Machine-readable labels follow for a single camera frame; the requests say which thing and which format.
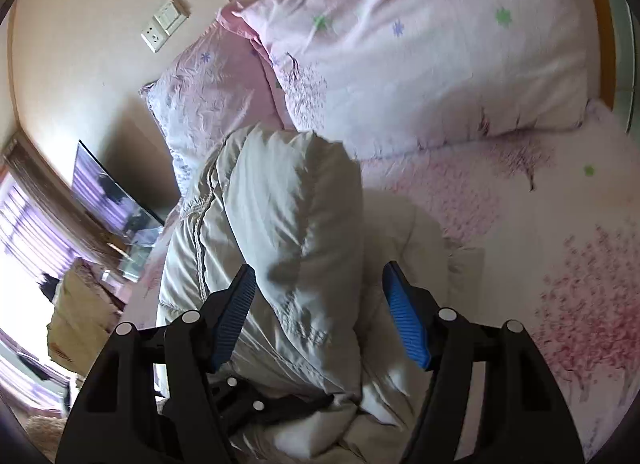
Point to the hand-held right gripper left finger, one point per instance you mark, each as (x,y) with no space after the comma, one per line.
(230,319)

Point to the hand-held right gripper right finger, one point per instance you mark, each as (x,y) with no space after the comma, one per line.
(407,319)

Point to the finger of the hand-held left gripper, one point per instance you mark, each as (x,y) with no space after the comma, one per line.
(245,409)

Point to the beige down jacket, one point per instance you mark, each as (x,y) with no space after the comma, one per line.
(280,204)

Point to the glass television stand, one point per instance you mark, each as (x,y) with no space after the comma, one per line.
(130,259)

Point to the beige cushion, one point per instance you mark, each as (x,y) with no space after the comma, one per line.
(80,319)

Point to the pink floral bed sheet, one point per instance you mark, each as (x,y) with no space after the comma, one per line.
(550,244)

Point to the flat screen television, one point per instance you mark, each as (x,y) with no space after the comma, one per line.
(105,189)

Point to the person's beige fleece clothing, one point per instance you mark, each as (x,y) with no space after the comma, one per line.
(45,439)

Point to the purple curtain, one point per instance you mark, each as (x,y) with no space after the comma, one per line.
(35,229)

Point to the pink floral crinkled pillow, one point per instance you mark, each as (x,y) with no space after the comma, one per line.
(215,94)

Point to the pink floral smooth pillow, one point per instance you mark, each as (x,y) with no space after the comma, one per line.
(425,44)

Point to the white wall socket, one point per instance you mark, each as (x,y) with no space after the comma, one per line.
(152,37)

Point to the white wall switch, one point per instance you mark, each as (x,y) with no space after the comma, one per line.
(171,12)

